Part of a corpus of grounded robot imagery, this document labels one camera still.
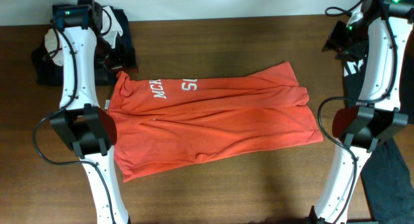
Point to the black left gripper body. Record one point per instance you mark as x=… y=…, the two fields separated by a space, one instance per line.
x=114 y=61

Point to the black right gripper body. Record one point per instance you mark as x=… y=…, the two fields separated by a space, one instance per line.
x=352 y=43

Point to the orange red printed t-shirt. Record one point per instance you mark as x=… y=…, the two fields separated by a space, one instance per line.
x=165 y=124

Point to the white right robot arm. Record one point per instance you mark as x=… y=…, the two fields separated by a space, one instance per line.
x=377 y=33

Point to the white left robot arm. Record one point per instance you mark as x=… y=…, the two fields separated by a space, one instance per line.
x=90 y=38

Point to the navy blue folded garment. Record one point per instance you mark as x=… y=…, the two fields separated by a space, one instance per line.
x=51 y=74

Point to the black garment with white print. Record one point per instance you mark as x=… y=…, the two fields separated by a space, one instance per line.
x=354 y=74

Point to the white crumpled garment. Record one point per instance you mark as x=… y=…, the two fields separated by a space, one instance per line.
x=55 y=49

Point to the dark grey garment lower right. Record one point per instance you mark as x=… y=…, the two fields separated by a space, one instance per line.
x=387 y=184

